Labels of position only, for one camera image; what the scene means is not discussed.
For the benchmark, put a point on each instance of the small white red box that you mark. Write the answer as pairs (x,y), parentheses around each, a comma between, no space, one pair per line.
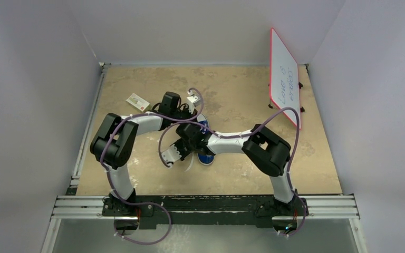
(138,102)

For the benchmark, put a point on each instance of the white shoelace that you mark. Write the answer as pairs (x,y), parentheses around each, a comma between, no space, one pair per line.
(191,163)

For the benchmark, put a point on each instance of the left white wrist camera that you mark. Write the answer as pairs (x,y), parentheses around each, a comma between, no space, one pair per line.
(193,99)

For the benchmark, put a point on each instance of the white board red frame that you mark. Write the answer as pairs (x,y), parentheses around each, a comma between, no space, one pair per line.
(280,56)

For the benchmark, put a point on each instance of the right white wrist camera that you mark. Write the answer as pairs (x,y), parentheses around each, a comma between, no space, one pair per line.
(170,156)

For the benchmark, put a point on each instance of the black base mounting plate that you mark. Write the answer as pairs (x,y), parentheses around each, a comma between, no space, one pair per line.
(255,210)

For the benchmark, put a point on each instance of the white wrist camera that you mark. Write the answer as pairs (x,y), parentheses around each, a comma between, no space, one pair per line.
(170,156)
(193,99)

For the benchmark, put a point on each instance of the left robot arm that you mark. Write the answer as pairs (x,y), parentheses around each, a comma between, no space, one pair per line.
(113,143)

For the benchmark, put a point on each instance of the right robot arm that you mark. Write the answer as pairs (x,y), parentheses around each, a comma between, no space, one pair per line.
(270,154)

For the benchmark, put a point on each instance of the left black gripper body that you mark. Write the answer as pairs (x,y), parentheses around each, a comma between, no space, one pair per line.
(185,114)

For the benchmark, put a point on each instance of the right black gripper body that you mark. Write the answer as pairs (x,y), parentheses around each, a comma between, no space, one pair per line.
(187,147)

